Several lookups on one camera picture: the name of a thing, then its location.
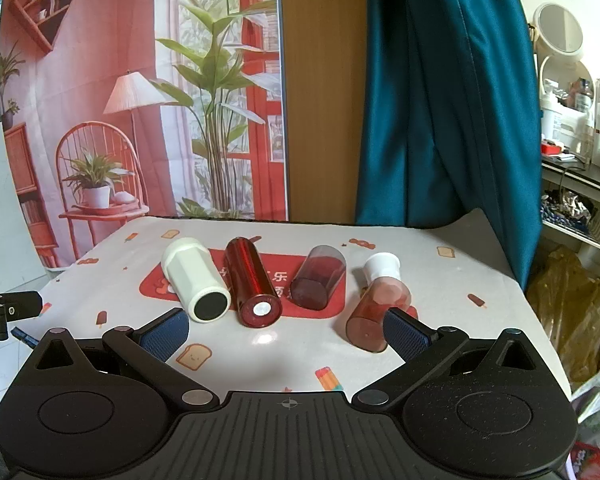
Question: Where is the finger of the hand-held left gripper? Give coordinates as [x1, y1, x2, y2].
[0, 290, 44, 320]
[11, 327, 40, 349]

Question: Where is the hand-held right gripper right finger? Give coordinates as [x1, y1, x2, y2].
[352, 308, 539, 411]

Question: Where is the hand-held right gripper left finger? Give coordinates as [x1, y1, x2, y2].
[32, 308, 221, 411]

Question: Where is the pink translucent cup white lid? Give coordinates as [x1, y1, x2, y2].
[345, 253, 419, 353]

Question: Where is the white ribbed cup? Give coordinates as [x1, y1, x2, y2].
[161, 238, 232, 324]

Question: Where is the shiny red metal cup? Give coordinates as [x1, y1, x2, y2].
[223, 236, 283, 330]

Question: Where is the dark red translucent cup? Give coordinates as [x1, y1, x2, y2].
[289, 245, 348, 312]

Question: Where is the printed white tablecloth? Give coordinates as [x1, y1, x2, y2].
[27, 208, 573, 407]

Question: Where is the yellow plastic bag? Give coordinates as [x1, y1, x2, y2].
[525, 246, 600, 386]

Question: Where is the teal curtain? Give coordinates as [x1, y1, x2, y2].
[355, 0, 544, 292]

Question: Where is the red snack packet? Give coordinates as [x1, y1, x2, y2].
[569, 441, 600, 480]

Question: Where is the dark side table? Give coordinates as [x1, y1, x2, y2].
[540, 154, 600, 197]

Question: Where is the white pump bottle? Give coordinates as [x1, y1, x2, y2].
[540, 80, 562, 142]

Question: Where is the wooden panel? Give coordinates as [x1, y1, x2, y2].
[277, 0, 372, 226]

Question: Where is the oval white mirror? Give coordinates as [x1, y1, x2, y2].
[538, 54, 597, 113]

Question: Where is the round white mirror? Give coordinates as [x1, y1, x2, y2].
[532, 2, 584, 57]

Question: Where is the white wire basket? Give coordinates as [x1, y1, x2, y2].
[540, 189, 600, 252]

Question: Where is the printed room wall tapestry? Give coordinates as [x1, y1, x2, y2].
[0, 0, 289, 272]

